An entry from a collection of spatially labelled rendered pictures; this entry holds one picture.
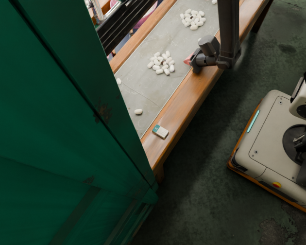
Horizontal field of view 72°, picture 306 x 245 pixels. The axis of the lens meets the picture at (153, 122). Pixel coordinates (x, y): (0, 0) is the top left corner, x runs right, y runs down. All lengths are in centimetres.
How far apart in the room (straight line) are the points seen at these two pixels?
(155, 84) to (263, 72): 129
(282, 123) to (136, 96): 100
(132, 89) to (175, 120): 26
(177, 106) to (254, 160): 70
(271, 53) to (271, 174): 120
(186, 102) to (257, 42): 149
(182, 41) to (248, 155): 79
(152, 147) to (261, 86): 137
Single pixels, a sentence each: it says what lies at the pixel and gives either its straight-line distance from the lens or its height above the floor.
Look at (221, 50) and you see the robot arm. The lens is 86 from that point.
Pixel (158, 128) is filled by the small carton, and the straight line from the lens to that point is 86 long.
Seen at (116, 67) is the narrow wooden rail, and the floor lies 76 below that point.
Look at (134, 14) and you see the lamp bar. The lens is 81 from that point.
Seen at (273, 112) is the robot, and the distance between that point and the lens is 161.
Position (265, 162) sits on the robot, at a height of 28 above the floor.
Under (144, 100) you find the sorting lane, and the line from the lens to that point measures 98.
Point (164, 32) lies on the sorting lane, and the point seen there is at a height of 74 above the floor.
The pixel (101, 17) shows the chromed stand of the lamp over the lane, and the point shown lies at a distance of 97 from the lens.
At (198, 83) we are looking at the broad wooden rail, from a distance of 99.
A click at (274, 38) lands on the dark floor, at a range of 240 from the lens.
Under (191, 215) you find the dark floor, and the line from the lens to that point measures 160.
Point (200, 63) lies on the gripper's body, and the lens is 97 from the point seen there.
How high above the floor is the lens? 159
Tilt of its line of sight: 67 degrees down
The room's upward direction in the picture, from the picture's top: 10 degrees counter-clockwise
